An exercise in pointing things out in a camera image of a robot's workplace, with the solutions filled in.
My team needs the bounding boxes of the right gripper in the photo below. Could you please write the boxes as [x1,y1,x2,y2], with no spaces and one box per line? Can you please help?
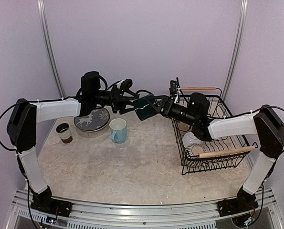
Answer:
[146,94,198,126]

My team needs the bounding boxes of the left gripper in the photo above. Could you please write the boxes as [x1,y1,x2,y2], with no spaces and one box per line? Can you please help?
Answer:
[92,84,140,115]

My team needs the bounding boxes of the dark green mug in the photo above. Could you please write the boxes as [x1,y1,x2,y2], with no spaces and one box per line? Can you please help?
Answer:
[133,94,158,121]

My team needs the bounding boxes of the light blue mug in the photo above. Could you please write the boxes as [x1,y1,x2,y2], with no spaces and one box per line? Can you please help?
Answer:
[109,118,127,144]

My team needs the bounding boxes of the grey deer pattern plate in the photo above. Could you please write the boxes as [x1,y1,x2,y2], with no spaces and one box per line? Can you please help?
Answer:
[74,108,110,132]

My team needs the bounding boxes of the beige ceramic bowl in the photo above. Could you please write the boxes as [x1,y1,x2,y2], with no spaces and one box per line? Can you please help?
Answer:
[178,122,191,132]

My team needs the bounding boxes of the white ceramic bowl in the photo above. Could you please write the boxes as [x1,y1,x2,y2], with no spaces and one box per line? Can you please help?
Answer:
[182,132,203,148]

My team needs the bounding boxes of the white and brown cup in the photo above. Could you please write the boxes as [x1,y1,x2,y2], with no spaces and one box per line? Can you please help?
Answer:
[56,123,73,144]

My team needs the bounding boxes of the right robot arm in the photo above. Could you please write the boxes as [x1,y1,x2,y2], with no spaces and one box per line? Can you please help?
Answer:
[146,93,284,212]

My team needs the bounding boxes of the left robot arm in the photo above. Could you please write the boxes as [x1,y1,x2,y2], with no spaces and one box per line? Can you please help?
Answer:
[6,71,139,213]

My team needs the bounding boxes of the striped small bowl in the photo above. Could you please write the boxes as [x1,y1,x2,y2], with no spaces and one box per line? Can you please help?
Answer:
[185,143,208,167]

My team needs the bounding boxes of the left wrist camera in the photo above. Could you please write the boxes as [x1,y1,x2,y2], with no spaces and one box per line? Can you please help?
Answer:
[116,79,133,93]

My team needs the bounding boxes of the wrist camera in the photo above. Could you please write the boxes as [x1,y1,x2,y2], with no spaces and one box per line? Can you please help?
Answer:
[169,77,181,104]
[116,79,133,93]

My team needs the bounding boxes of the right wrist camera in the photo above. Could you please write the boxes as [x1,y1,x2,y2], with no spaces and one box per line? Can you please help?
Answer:
[169,77,181,104]

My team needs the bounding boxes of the far wooden rack handle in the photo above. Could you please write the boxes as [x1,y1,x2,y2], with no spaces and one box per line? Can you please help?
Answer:
[181,87,216,91]

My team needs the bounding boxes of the wooden rack handle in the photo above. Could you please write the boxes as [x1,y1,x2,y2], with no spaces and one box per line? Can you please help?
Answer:
[199,146,255,158]
[181,87,216,91]

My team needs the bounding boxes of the black wire dish rack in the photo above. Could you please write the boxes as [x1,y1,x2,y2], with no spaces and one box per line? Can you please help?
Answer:
[168,87,258,176]

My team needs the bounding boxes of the near wooden rack handle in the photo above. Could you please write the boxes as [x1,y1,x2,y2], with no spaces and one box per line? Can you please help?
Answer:
[199,146,255,158]

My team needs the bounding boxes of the aluminium front rail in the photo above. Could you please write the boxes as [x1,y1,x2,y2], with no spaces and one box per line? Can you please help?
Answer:
[6,189,284,229]

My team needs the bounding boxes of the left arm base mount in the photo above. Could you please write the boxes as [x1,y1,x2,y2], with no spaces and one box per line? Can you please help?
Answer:
[31,198,73,218]

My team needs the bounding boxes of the right aluminium corner post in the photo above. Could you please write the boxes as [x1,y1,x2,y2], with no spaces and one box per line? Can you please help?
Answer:
[221,0,248,101]

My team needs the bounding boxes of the aluminium corner post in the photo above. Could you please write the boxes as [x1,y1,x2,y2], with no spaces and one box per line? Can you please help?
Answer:
[37,0,65,97]
[221,0,248,101]

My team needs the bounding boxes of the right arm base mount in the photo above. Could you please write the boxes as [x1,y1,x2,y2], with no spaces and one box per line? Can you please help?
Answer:
[217,198,259,217]

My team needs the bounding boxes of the left aluminium corner post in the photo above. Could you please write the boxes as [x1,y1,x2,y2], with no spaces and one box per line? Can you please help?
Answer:
[37,0,65,97]

